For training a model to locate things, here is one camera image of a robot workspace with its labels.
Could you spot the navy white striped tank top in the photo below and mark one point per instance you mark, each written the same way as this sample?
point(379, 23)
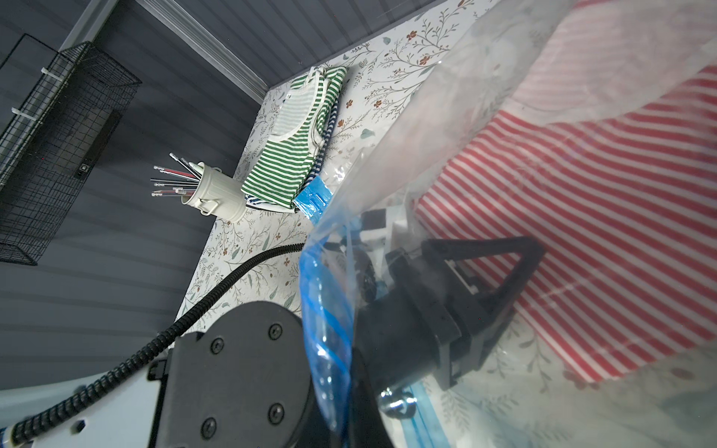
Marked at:
point(322, 151)

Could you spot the pens in mug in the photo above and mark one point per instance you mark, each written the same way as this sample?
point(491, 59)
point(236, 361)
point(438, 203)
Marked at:
point(181, 180)

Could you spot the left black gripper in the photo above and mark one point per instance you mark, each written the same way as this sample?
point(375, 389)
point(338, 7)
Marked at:
point(436, 308)

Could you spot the clear vacuum bag blue zipper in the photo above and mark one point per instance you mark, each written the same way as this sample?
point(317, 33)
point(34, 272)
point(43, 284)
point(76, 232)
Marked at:
point(525, 395)

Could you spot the white mug pen holder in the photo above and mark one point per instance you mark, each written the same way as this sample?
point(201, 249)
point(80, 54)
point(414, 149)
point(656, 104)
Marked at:
point(217, 195)

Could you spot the black wire mesh basket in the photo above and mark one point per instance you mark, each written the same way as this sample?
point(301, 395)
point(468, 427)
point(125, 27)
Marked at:
point(52, 142)

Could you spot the red white striped tank top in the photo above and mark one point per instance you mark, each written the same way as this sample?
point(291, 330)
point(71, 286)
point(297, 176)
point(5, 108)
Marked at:
point(606, 154)

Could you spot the green white striped tank top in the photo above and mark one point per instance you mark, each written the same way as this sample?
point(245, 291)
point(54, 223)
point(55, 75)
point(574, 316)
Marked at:
point(292, 147)

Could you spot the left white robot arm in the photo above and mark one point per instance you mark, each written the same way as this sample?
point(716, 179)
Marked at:
point(260, 376)

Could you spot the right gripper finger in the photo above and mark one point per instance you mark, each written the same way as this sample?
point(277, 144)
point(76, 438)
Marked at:
point(365, 428)

